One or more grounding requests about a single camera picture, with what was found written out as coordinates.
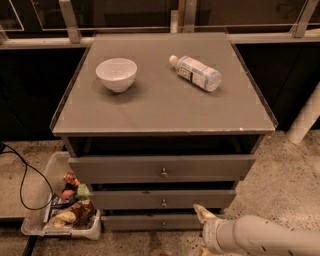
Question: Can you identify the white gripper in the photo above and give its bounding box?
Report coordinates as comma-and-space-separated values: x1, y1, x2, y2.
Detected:
193, 204, 224, 256

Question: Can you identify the grey drawer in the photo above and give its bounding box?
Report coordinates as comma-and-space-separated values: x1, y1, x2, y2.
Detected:
101, 214, 200, 231
68, 155, 255, 184
90, 190, 236, 210

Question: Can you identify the grey bottom drawer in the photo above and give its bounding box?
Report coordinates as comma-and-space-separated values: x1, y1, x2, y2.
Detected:
101, 214, 200, 231

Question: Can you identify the grey top drawer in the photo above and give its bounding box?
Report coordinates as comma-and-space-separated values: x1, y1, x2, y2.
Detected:
68, 155, 255, 184

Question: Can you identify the grey drawer cabinet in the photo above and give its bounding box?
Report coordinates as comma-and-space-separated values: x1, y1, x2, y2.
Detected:
51, 33, 276, 217

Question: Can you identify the brown snack bag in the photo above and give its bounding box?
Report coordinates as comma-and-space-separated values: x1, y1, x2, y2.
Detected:
48, 200, 94, 227

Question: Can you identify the green snack packet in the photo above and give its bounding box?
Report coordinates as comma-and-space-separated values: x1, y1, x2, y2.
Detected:
76, 184, 89, 200

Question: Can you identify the clear plastic storage bin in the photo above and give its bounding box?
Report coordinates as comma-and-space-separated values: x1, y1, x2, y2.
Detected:
21, 152, 101, 240

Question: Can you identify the red snack packet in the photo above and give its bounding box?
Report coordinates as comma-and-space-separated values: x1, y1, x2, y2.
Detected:
63, 172, 79, 187

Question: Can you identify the clear plastic water bottle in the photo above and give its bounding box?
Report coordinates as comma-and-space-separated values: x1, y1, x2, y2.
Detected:
169, 55, 222, 92

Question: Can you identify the white pipe leg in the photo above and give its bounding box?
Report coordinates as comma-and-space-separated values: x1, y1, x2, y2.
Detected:
287, 82, 320, 144

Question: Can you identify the white ceramic bowl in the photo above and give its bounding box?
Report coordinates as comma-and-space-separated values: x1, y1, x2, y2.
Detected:
96, 58, 137, 93

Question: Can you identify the black power cable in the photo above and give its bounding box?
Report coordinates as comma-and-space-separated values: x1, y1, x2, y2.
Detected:
0, 142, 54, 211

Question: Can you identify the metal window frame rail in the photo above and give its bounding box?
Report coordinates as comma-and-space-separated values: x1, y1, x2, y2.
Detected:
1, 0, 320, 49

